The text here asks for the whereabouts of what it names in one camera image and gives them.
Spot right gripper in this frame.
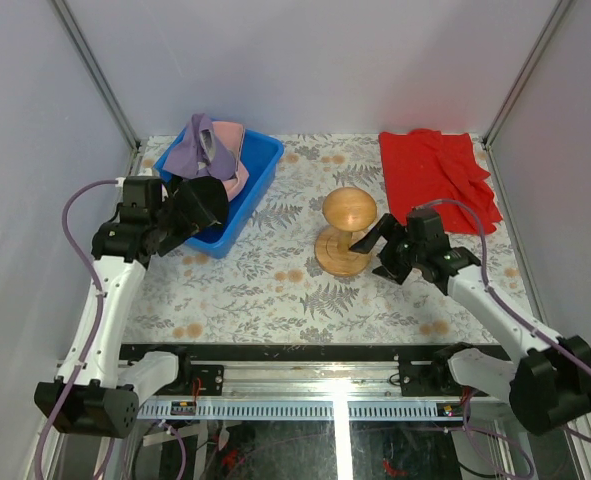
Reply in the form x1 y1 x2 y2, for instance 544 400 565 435
350 214 425 285

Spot black baseball cap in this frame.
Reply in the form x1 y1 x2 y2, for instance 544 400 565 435
172 175 231 234

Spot wooden hat stand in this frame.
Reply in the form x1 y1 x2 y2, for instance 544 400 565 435
314 187 377 277

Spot red cloth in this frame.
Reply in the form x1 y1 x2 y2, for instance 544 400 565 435
378 129 502 234

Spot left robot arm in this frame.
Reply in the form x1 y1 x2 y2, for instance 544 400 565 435
34 175 229 439

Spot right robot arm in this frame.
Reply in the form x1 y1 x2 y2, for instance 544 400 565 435
350 208 591 435

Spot purple cap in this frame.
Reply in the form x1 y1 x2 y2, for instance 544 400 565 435
163 114 217 179

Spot pink cap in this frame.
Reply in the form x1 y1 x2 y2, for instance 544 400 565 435
211 121 250 202

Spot blue plastic bin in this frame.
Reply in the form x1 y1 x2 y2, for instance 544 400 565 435
184 129 284 259

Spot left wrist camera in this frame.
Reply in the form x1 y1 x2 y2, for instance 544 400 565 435
133 168 159 179

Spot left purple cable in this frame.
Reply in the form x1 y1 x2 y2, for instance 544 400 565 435
33 177 126 480

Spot purple cable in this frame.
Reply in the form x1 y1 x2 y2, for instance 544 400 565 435
414 199 591 480
33 177 126 480

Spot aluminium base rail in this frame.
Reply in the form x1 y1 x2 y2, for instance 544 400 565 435
160 356 470 401

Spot left frame post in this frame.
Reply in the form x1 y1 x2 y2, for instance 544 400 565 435
47 0 141 151

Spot frame post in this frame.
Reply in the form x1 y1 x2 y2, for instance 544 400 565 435
47 0 141 151
480 0 576 147

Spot slotted cable duct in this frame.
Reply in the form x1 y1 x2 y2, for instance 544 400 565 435
138 399 461 422

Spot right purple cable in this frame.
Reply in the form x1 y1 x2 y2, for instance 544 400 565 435
414 199 591 480

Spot right frame post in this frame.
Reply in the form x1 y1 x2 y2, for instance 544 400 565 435
480 0 576 147

